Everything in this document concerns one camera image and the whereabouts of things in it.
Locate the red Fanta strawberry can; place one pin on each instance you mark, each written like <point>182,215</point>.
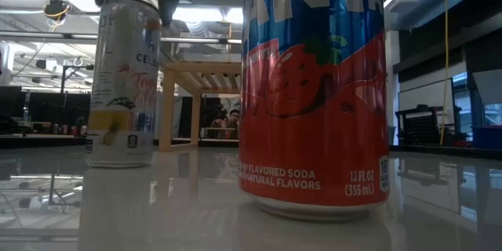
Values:
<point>313,106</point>

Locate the black mesh rack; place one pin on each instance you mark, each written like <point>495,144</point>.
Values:
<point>421,129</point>

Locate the slatted wooden shelf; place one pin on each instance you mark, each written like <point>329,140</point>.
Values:
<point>180,74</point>

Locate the black pipe stand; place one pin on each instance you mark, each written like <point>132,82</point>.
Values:
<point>63,78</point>

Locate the black monitor screen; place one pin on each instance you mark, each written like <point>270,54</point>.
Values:
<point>59,106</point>

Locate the white Celsius can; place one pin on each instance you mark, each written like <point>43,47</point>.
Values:
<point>121,86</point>

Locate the blue plastic bin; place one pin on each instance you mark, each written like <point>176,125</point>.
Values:
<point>487,137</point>

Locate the person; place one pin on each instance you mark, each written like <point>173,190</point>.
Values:
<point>231,123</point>

